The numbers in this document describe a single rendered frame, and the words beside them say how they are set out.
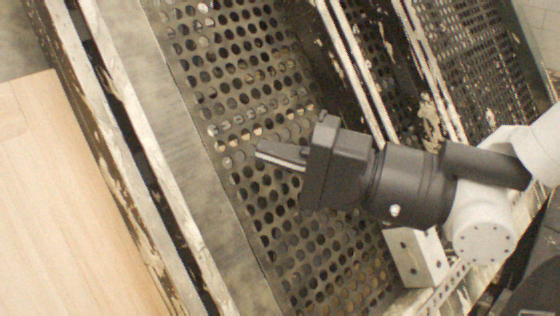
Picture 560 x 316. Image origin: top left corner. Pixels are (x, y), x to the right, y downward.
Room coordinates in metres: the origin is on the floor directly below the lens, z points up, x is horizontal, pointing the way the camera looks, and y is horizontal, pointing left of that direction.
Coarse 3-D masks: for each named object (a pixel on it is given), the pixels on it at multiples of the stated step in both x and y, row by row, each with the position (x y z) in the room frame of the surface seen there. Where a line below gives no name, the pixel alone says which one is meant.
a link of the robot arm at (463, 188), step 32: (448, 160) 0.43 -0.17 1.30; (480, 160) 0.42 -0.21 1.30; (512, 160) 0.42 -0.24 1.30; (448, 192) 0.42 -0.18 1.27; (480, 192) 0.41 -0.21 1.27; (416, 224) 0.41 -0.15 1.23; (448, 224) 0.41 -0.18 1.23; (480, 224) 0.38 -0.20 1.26; (512, 224) 0.38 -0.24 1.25; (480, 256) 0.38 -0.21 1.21
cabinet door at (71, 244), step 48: (0, 96) 0.48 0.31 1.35; (48, 96) 0.52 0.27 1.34; (0, 144) 0.45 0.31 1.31; (48, 144) 0.48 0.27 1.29; (0, 192) 0.42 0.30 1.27; (48, 192) 0.45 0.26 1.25; (96, 192) 0.47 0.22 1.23; (0, 240) 0.38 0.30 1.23; (48, 240) 0.41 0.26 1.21; (96, 240) 0.44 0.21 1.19; (0, 288) 0.35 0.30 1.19; (48, 288) 0.38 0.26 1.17; (96, 288) 0.40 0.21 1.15; (144, 288) 0.43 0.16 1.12
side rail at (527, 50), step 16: (480, 0) 1.57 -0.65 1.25; (496, 0) 1.54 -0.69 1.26; (512, 0) 1.51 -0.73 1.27; (512, 16) 1.50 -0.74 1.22; (512, 32) 1.49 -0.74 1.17; (528, 32) 1.49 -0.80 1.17; (528, 48) 1.45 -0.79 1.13; (528, 64) 1.44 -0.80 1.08; (544, 64) 1.47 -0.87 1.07; (528, 80) 1.43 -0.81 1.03; (544, 80) 1.41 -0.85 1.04; (544, 96) 1.39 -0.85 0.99; (544, 112) 1.38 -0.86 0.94
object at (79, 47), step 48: (48, 0) 0.54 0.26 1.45; (48, 48) 0.55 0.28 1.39; (96, 48) 0.54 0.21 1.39; (96, 96) 0.50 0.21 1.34; (96, 144) 0.49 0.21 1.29; (144, 144) 0.50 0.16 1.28; (144, 192) 0.46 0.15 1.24; (144, 240) 0.44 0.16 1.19; (192, 240) 0.45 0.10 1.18; (192, 288) 0.41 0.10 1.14
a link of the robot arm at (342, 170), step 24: (336, 120) 0.47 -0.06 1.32; (312, 144) 0.45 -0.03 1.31; (336, 144) 0.46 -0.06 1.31; (360, 144) 0.46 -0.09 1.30; (384, 144) 0.49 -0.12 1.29; (312, 168) 0.45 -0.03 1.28; (336, 168) 0.45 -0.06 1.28; (360, 168) 0.44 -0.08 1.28; (384, 168) 0.43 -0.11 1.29; (408, 168) 0.43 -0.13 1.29; (312, 192) 0.46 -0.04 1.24; (336, 192) 0.45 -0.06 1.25; (360, 192) 0.44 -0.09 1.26; (384, 192) 0.42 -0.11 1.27; (408, 192) 0.42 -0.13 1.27; (384, 216) 0.42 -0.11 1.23; (408, 216) 0.41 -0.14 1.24
